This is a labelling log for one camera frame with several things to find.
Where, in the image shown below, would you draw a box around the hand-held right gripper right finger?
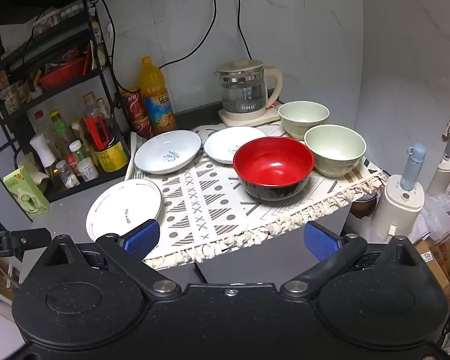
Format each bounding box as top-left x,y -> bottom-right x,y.
279,220 -> 425,295

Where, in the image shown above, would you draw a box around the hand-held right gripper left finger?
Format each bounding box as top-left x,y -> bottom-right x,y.
41,219 -> 182,301

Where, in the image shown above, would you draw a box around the white plate with grey ring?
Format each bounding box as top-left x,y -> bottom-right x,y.
86,179 -> 163,242

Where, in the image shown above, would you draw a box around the red and black bowl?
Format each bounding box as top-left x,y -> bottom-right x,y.
232,137 -> 315,202

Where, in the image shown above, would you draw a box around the white plate with blue print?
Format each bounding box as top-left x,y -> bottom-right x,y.
134,130 -> 203,175

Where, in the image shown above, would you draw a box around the pale green bowl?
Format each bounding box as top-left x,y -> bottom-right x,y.
304,124 -> 367,179
278,101 -> 330,141

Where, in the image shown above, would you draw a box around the white plate with grey floral print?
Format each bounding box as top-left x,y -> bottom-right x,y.
203,126 -> 268,165

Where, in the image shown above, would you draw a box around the green cardboard box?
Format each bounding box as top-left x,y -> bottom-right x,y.
3,165 -> 50,218

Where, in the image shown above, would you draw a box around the dark brown pot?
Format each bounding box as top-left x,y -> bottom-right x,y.
349,191 -> 379,218

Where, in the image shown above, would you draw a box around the black metal shelf rack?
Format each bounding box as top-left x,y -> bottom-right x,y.
0,0 -> 132,203

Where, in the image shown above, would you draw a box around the green patterned cloth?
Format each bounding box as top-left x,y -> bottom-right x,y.
124,131 -> 152,182

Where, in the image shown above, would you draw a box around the patterned fringed table cloth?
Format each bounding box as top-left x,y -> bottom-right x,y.
124,122 -> 389,271

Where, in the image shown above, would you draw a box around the small clear jar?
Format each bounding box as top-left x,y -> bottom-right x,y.
55,159 -> 79,189

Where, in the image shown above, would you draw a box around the white round appliance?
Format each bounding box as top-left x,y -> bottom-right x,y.
373,174 -> 425,244

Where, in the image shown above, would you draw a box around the small white jar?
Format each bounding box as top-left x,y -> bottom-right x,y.
77,157 -> 99,182

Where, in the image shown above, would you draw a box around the white spray bottle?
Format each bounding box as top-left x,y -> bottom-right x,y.
30,133 -> 61,181

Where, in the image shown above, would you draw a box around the small red label bottle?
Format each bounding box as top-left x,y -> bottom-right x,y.
68,140 -> 89,166

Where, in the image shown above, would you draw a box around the green label bottle yellow cap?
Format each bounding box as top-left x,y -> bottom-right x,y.
49,109 -> 76,158

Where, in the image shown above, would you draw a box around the clear bottle with red cap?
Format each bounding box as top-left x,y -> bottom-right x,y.
33,109 -> 61,147

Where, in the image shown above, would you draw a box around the cardboard boxes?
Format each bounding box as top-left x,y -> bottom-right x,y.
414,229 -> 450,304

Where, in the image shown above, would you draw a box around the blue bottle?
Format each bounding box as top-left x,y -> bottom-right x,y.
398,143 -> 427,192

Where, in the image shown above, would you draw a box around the orange juice bottle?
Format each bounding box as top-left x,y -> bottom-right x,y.
139,56 -> 177,136

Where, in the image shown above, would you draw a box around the cream thermos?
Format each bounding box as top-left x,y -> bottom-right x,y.
427,157 -> 450,197

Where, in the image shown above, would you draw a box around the cream kettle base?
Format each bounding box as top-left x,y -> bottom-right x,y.
218,106 -> 286,128

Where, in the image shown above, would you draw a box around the pile of snack packets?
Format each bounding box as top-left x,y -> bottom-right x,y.
0,69 -> 42,115

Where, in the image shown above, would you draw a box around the glass electric kettle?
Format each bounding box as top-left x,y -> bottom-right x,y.
214,59 -> 284,115

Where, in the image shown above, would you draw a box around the red plastic basket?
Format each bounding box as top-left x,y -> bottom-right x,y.
37,57 -> 87,89

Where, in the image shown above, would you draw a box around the row of spice jars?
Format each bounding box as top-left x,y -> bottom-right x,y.
58,4 -> 85,21

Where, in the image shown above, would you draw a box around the dark sauce bottle red handle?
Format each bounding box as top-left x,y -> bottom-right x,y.
83,93 -> 130,173

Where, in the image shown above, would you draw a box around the black power cable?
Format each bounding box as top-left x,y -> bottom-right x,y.
90,0 -> 122,87
158,0 -> 219,70
230,0 -> 254,60

